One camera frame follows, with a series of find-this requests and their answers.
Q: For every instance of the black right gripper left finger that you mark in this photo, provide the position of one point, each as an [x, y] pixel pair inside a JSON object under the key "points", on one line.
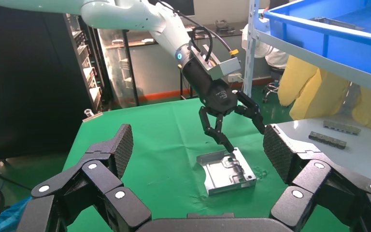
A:
{"points": [[92, 185]]}

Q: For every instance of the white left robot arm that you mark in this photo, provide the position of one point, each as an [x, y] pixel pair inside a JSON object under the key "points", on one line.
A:
{"points": [[124, 14]]}

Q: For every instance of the grey workbench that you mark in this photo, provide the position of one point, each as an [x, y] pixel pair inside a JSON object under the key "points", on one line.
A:
{"points": [[160, 67]]}

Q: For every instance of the black stand pole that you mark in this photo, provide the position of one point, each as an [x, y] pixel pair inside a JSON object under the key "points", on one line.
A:
{"points": [[130, 70]]}

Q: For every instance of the clear plastic curtain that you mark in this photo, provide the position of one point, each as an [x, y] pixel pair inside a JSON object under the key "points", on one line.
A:
{"points": [[116, 73]]}

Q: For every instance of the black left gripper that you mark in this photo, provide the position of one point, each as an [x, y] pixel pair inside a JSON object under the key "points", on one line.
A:
{"points": [[217, 97]]}

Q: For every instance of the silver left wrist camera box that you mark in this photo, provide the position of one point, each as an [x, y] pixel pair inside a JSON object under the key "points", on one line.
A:
{"points": [[225, 68]]}

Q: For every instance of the white power socket box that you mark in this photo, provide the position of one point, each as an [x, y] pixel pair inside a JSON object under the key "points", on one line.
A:
{"points": [[235, 77]]}

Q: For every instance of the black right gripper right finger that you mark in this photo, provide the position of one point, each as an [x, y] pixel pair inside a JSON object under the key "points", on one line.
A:
{"points": [[316, 182]]}

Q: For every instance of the perforated steel rack post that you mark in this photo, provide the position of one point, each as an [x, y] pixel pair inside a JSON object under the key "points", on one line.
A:
{"points": [[251, 48]]}

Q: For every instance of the stamped sheet metal bracket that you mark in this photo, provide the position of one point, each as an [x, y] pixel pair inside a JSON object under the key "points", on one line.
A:
{"points": [[224, 176]]}

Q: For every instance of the person in white coat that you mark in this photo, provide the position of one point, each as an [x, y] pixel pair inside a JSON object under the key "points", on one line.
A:
{"points": [[275, 56]]}

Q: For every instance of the black monitor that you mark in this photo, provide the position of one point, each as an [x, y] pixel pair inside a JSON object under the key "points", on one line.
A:
{"points": [[185, 6]]}

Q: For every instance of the metal swivel stool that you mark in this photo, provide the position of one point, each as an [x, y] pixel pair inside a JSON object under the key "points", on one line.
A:
{"points": [[271, 88]]}

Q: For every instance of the black device on workbench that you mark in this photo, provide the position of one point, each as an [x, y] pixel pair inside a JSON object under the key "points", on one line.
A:
{"points": [[224, 26]]}

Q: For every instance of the blue plastic bag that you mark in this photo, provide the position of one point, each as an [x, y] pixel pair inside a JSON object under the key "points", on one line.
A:
{"points": [[9, 216]]}

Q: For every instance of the white metal shelf board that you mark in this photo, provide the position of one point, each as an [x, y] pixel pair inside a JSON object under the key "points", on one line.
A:
{"points": [[332, 69]]}

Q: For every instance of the grey metal rail part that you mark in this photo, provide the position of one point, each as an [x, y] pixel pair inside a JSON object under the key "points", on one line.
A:
{"points": [[327, 140], [341, 127]]}

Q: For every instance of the blue plastic bin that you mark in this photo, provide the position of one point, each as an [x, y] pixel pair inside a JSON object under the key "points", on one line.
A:
{"points": [[348, 48]]}

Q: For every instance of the green table cloth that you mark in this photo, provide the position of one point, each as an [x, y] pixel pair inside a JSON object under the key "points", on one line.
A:
{"points": [[160, 144]]}

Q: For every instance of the dark storage rack with trays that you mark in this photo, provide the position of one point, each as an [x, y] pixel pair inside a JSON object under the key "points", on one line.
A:
{"points": [[88, 70]]}

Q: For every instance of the yellow cloth cover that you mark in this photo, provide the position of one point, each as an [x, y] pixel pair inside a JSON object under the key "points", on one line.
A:
{"points": [[310, 86]]}

